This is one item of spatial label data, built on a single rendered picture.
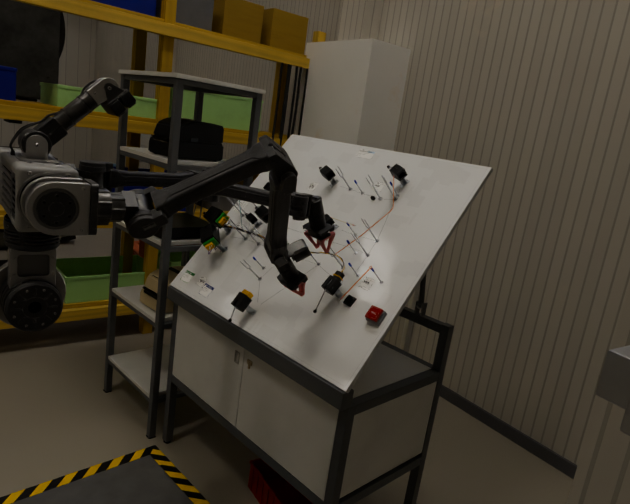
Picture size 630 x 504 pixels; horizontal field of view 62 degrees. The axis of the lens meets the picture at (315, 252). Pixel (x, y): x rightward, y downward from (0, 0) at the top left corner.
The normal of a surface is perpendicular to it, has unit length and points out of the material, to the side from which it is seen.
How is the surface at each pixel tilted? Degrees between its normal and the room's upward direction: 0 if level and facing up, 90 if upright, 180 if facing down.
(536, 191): 90
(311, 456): 90
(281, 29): 90
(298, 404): 90
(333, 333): 50
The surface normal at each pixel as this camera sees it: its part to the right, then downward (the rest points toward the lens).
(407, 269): -0.46, -0.58
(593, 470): -0.80, 0.03
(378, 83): 0.59, 0.26
